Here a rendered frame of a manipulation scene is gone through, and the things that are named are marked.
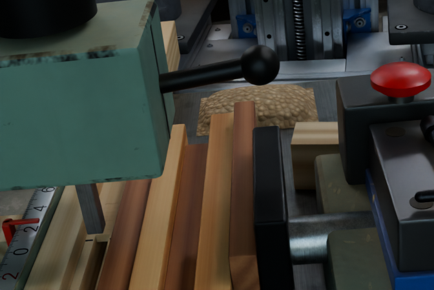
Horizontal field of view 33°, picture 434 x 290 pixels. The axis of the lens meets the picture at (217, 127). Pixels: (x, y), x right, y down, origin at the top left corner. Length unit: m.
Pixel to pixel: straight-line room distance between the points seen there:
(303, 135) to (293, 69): 0.62
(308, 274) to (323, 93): 0.24
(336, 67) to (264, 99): 0.52
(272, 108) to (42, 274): 0.27
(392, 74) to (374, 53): 0.78
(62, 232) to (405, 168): 0.19
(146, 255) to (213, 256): 0.04
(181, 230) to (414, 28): 0.64
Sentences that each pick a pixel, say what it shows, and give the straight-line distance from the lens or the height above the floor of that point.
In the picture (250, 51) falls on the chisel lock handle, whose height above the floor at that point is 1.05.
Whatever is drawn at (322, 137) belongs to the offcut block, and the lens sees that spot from 0.50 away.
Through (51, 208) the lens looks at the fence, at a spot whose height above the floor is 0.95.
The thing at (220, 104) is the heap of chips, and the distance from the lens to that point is 0.61.
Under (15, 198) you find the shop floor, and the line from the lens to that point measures 2.37.
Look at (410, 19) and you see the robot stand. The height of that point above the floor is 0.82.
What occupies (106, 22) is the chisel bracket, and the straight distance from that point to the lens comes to 0.36.
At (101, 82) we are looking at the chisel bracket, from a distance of 0.33.
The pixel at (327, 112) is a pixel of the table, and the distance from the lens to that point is 0.61.
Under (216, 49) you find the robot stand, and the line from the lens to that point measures 1.22.
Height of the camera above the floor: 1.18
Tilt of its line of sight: 28 degrees down
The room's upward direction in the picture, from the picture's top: 8 degrees counter-clockwise
